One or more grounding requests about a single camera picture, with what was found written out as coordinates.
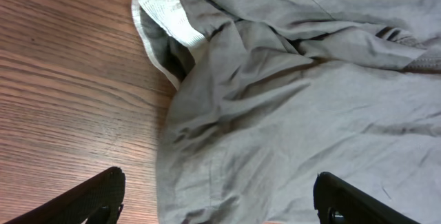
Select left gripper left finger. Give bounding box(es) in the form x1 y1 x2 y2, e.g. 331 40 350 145
6 167 125 224

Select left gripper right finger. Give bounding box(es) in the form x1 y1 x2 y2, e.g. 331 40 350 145
313 172 418 224

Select grey shorts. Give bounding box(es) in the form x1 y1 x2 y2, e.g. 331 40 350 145
132 0 440 223

